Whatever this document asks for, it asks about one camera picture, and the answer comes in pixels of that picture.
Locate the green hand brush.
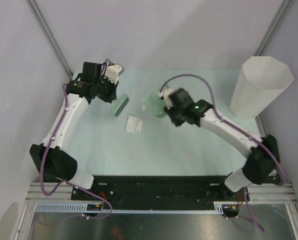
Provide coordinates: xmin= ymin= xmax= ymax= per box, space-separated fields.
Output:
xmin=111 ymin=93 xmax=130 ymax=117

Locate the green plastic dustpan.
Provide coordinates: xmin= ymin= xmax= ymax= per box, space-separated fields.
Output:
xmin=142 ymin=90 xmax=167 ymax=118

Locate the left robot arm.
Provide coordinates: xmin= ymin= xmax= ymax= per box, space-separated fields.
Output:
xmin=29 ymin=59 xmax=124 ymax=200

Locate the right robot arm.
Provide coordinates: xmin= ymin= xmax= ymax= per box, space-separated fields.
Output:
xmin=158 ymin=88 xmax=280 ymax=201

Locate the white paper scrap middle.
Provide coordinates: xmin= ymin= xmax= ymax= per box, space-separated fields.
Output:
xmin=125 ymin=115 xmax=143 ymax=134

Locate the white octagonal waste bin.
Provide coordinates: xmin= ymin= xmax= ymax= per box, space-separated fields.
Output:
xmin=229 ymin=56 xmax=294 ymax=120

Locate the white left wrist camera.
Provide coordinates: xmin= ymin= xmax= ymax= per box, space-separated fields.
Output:
xmin=105 ymin=64 xmax=124 ymax=85

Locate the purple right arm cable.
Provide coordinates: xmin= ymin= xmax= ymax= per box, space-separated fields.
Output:
xmin=159 ymin=74 xmax=286 ymax=232

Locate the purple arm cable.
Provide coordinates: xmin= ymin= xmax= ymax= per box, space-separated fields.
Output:
xmin=36 ymin=58 xmax=114 ymax=222
xmin=159 ymin=74 xmax=286 ymax=232

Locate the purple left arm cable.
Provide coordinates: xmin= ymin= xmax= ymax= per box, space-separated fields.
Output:
xmin=36 ymin=58 xmax=114 ymax=222

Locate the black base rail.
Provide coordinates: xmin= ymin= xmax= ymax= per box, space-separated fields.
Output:
xmin=71 ymin=175 xmax=249 ymax=209

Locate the aluminium extrusion rail left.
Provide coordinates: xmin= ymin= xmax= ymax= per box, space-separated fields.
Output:
xmin=26 ymin=181 xmax=84 ymax=203

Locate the aluminium extrusion rail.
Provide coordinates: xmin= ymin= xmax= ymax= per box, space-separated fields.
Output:
xmin=246 ymin=183 xmax=296 ymax=203
xmin=26 ymin=181 xmax=84 ymax=203

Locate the aluminium frame post left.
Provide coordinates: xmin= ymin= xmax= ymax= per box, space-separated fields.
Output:
xmin=26 ymin=0 xmax=73 ymax=78

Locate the aluminium frame post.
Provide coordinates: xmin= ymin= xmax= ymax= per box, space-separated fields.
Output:
xmin=26 ymin=0 xmax=73 ymax=78
xmin=253 ymin=0 xmax=295 ymax=57

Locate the grey slotted cable duct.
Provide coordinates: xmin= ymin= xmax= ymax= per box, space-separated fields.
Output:
xmin=35 ymin=201 xmax=226 ymax=215

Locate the aluminium frame post right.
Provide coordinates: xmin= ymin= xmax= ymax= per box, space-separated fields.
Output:
xmin=253 ymin=0 xmax=295 ymax=57

